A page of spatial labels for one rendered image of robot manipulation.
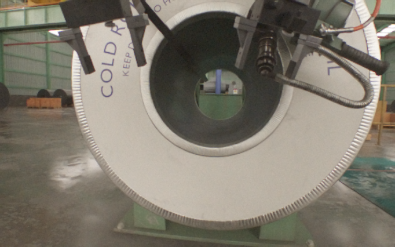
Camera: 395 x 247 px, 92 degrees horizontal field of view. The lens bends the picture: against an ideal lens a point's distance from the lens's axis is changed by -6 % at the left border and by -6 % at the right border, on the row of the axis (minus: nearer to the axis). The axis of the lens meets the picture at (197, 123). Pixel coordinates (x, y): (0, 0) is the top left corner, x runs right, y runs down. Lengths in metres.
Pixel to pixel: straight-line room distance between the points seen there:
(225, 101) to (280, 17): 2.82
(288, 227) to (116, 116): 0.96
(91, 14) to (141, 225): 1.02
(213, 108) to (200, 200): 2.51
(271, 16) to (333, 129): 0.53
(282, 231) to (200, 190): 0.52
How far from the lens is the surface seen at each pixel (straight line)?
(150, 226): 1.21
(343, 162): 0.91
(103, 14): 0.48
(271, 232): 1.17
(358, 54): 0.70
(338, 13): 0.72
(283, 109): 0.79
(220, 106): 3.25
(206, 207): 0.87
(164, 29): 0.83
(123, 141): 0.87
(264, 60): 0.59
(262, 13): 0.46
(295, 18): 0.45
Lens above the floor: 0.69
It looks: 6 degrees down
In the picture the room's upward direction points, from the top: 1 degrees clockwise
